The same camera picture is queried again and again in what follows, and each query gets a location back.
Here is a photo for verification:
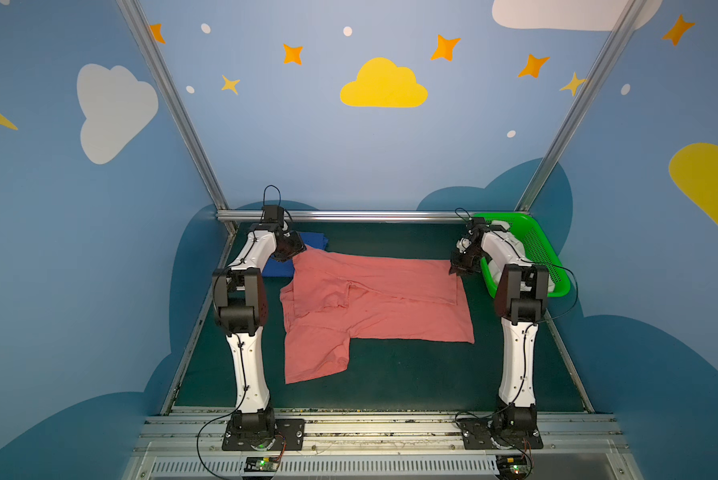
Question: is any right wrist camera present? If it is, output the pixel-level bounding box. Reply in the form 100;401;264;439
456;217;489;253

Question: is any left aluminium frame post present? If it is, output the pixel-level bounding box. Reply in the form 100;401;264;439
114;0;231;212

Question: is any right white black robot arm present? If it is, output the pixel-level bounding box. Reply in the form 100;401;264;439
450;220;550;448

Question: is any right circuit board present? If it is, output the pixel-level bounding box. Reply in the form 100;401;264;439
496;456;532;480

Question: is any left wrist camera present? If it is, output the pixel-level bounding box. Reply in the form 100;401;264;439
260;205;286;227

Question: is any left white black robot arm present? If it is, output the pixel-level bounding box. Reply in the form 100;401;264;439
212;221;305;451

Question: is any folded blue t shirt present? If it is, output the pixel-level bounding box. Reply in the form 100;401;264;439
260;230;329;278

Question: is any aluminium rail base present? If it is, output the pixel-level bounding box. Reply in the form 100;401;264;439
123;407;642;479

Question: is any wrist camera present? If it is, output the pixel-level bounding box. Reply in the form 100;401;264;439
456;217;489;253
260;205;286;227

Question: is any left green circuit board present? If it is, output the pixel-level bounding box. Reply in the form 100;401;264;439
244;457;280;473

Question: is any right aluminium frame post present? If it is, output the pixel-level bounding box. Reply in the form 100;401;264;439
514;0;647;213

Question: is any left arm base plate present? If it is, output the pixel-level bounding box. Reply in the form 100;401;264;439
221;418;305;452

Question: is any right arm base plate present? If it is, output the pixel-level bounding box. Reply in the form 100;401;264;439
454;417;544;450

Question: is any pink t shirt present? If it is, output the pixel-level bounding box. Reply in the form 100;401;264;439
280;248;475;384

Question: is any aluminium frame post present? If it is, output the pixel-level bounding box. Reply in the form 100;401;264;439
114;0;231;212
514;0;647;213

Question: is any white grey t shirt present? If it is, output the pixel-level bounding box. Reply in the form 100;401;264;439
481;220;533;284

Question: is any green plastic basket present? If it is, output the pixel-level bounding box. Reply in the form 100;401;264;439
473;212;571;298

